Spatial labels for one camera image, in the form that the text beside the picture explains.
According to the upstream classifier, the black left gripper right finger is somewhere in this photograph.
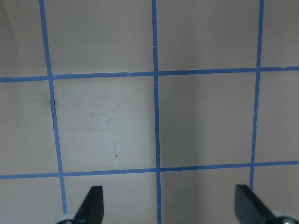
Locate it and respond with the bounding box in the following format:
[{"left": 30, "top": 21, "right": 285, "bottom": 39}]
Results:
[{"left": 234, "top": 184, "right": 276, "bottom": 224}]

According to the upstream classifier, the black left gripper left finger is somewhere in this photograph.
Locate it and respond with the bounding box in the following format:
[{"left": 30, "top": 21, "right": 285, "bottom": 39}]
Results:
[{"left": 73, "top": 186, "right": 104, "bottom": 224}]

